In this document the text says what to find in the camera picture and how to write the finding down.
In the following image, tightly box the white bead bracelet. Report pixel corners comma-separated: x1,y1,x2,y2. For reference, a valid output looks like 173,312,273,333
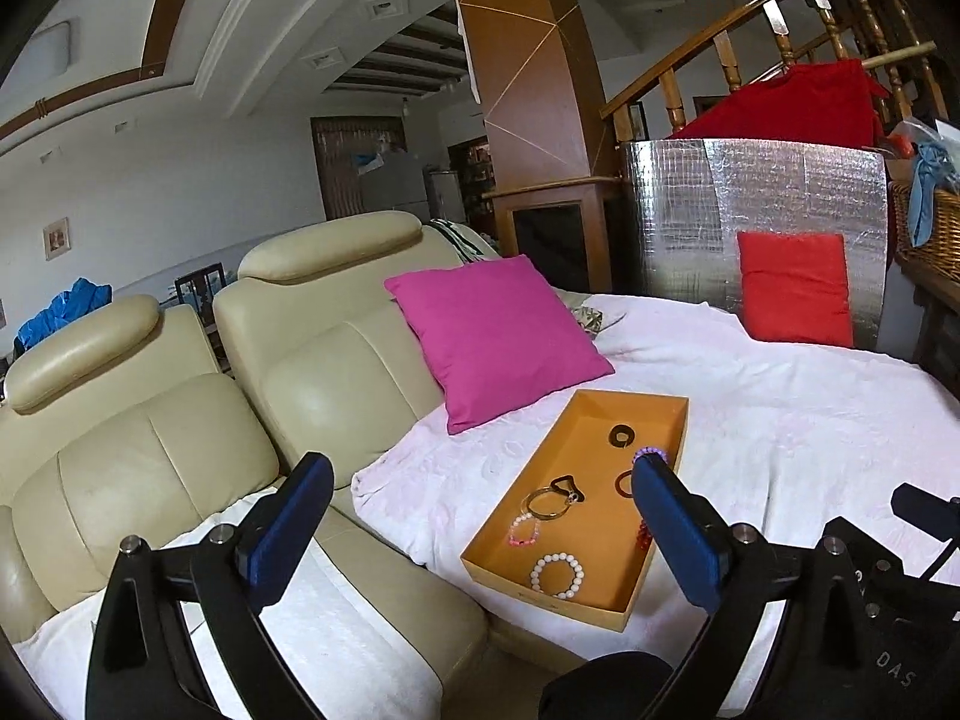
529,551,586,602

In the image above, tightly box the metal cuff bangle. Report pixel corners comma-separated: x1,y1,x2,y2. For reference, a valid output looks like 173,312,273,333
523,486,579,522

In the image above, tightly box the orange cardboard tray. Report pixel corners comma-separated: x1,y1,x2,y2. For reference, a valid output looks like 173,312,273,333
460,390,690,632

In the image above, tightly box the white textured blanket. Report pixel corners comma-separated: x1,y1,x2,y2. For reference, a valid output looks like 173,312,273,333
8,298,958,718

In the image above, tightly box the beige leather sofa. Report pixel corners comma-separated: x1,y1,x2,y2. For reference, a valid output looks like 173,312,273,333
0,208,587,720

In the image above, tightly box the wicker basket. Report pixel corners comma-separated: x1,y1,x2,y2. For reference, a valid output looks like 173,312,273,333
886,179,960,283

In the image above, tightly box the red pillow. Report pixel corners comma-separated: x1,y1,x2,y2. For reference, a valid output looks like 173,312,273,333
737,231,854,348

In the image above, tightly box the magenta pillow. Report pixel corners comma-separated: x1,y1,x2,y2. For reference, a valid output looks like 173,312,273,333
384,255,613,436

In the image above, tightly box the blue plastic bag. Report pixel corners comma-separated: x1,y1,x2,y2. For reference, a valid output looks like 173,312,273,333
14,278,112,353

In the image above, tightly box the silver foil insulation panel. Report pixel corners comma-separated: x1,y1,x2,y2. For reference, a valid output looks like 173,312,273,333
622,138,889,349

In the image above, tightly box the blue cloth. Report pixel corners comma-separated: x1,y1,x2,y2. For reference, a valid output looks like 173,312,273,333
907,142,958,247

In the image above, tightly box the red cloth on railing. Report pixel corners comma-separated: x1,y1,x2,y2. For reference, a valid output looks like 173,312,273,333
672,59,890,148

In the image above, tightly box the wooden pillar cabinet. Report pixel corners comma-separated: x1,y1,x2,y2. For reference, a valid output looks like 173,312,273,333
455,0,619,293

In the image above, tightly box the wooden stair railing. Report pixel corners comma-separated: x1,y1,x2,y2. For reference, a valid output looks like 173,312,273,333
601,0,958,142

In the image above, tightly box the framed wall picture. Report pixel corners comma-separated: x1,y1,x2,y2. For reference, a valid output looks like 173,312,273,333
43,218,71,262

